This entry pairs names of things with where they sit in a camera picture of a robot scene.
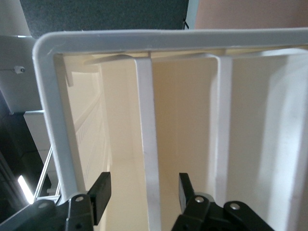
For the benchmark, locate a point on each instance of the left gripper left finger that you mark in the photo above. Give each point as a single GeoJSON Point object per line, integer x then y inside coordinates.
{"type": "Point", "coordinates": [103, 192]}

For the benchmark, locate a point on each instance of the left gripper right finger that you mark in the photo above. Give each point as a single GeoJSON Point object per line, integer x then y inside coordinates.
{"type": "Point", "coordinates": [185, 190]}

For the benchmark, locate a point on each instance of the white plastic drawer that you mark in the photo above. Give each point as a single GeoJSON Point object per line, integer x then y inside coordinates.
{"type": "Point", "coordinates": [223, 108]}
{"type": "Point", "coordinates": [264, 120]}

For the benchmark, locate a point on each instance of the bright ceiling light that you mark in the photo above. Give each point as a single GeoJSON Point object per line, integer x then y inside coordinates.
{"type": "Point", "coordinates": [24, 187]}

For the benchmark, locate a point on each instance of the white compartment bin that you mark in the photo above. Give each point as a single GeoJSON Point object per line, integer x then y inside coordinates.
{"type": "Point", "coordinates": [168, 38]}

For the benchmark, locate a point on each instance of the dark grey felt panel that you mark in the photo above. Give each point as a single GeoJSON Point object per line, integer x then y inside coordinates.
{"type": "Point", "coordinates": [103, 14]}

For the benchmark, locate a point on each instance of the white security camera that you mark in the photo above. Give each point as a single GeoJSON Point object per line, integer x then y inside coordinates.
{"type": "Point", "coordinates": [19, 69]}

